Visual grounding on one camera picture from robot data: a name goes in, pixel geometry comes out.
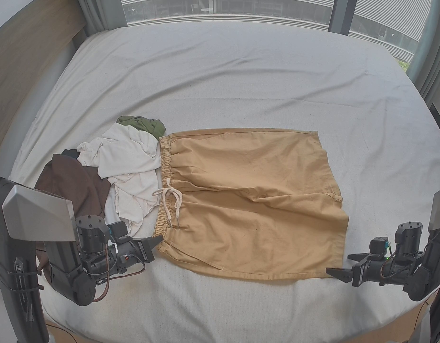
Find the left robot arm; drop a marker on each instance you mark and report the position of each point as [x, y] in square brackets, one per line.
[38, 213]

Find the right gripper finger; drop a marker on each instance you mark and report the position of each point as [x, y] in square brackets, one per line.
[343, 274]
[359, 257]

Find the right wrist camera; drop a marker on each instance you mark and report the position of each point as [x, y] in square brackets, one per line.
[378, 245]

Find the green garment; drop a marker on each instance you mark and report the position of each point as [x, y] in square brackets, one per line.
[148, 125]

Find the grey-green curtain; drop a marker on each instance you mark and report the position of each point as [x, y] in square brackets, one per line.
[98, 2]
[432, 48]

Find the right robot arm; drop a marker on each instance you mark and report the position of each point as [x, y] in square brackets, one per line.
[430, 270]

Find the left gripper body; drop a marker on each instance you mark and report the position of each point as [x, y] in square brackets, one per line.
[134, 252]

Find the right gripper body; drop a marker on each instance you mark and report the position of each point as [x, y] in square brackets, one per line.
[375, 270]

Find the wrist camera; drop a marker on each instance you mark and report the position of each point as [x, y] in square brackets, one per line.
[117, 230]
[378, 245]

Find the black garment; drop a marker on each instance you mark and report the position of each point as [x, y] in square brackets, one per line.
[70, 153]

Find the white garment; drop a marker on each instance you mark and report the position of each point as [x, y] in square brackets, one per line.
[127, 155]

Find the brown garment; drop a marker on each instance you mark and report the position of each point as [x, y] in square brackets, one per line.
[70, 180]

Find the tan shorts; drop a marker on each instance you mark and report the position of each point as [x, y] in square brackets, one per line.
[259, 191]

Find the bed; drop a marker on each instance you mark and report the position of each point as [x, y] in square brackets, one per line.
[241, 77]

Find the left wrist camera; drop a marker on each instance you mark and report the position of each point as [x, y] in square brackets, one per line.
[117, 230]

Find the window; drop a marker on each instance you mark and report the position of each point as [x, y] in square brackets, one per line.
[241, 5]

